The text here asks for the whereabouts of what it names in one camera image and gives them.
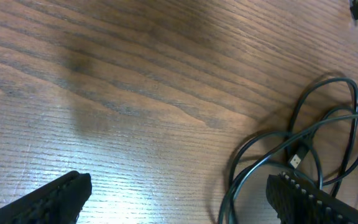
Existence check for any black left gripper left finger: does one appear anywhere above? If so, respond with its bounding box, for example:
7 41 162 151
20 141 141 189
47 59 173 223
0 170 92 224

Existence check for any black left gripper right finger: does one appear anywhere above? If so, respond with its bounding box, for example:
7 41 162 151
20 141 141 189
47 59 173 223
266 172 358 224

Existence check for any black USB cable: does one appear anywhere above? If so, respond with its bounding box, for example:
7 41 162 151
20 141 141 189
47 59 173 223
218 77 358 224

